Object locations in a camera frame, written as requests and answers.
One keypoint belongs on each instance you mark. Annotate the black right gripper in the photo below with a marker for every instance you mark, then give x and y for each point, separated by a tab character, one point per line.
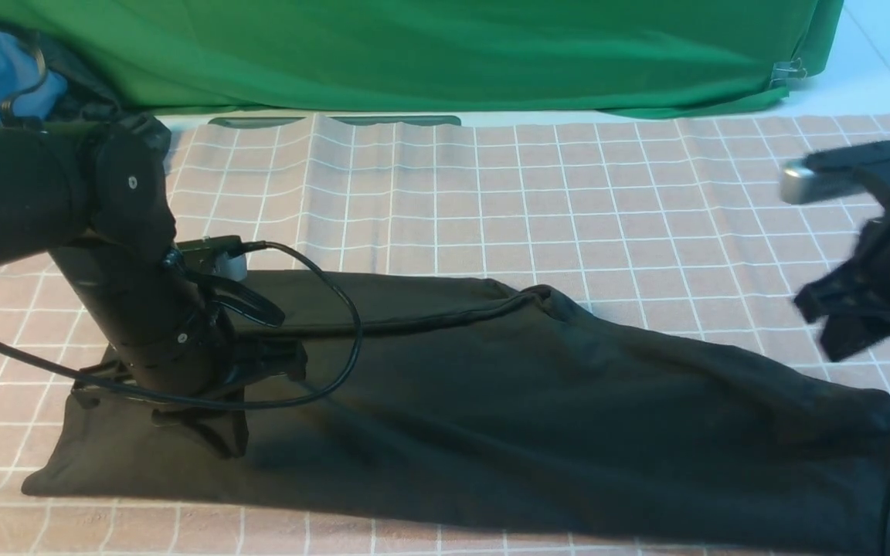
853	308

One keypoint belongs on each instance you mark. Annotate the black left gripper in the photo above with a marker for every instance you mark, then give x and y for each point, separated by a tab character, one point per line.
186	353

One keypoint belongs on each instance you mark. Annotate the dark gray long-sleeve top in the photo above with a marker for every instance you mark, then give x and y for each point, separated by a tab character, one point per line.
479	405

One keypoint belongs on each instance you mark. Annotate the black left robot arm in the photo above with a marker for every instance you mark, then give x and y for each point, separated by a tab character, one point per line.
94	197

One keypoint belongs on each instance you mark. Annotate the pink white-checked tablecloth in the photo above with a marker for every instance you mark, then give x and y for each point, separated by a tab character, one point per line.
676	226

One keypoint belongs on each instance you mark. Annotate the metal binder clip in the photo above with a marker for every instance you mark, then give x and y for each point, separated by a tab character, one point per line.
786	72

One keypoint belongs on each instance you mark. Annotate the dark crumpled garment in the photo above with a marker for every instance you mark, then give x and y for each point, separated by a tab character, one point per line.
89	98

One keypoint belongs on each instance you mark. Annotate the green backdrop cloth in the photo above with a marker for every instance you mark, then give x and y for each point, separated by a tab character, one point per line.
648	59

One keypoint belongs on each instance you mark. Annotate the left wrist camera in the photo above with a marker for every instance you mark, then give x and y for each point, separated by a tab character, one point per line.
221	256

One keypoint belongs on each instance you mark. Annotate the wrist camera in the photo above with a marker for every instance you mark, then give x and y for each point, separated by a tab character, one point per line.
837	173
221	256

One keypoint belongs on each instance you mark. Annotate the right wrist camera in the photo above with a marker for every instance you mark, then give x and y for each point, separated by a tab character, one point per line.
837	173

